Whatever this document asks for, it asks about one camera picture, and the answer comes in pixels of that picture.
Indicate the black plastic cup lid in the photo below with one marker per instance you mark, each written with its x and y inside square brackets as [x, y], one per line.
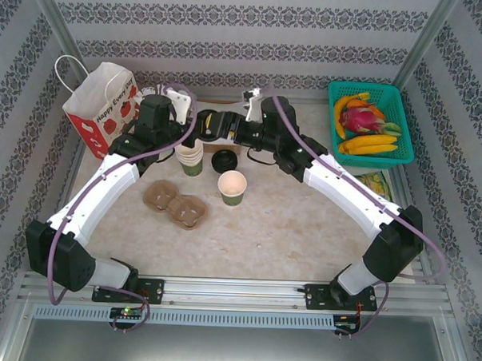
[224, 162]

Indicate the green paper cup with text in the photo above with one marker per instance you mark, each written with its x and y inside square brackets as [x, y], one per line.
[193, 169]

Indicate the white paper bag red prints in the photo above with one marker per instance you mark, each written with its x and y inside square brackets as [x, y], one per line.
[104, 102]

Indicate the brown pulp cup carrier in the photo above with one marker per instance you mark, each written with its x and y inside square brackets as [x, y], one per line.
[172, 203]

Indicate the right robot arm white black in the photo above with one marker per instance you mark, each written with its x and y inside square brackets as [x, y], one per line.
[344, 189]

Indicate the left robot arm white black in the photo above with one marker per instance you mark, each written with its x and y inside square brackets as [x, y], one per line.
[92, 198]

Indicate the curved yellow banana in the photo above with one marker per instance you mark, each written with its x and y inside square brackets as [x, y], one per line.
[338, 113]

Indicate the pink dragon fruit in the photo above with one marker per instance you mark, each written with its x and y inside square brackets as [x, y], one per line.
[357, 119]

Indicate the orange fruit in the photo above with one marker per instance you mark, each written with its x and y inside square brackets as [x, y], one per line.
[358, 103]

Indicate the yellow green snack packet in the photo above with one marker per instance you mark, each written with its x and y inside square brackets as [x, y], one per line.
[375, 184]

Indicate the green fruit piece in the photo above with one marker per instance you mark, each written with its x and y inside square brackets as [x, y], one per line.
[393, 128]

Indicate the teal plastic basket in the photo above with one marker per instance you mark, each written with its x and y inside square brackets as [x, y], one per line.
[401, 131]

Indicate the small controller circuit board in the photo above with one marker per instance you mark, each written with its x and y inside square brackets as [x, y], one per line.
[127, 312]
[347, 323]

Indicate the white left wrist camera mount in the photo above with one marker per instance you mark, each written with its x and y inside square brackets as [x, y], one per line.
[180, 104]

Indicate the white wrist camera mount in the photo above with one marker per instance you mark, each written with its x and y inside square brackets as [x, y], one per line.
[180, 104]
[253, 109]

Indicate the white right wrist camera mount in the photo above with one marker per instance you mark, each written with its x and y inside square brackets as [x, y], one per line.
[253, 109]

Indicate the aluminium frame post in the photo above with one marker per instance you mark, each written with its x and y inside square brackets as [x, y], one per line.
[427, 36]
[65, 41]

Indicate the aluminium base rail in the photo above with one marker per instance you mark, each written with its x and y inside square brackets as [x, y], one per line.
[236, 290]

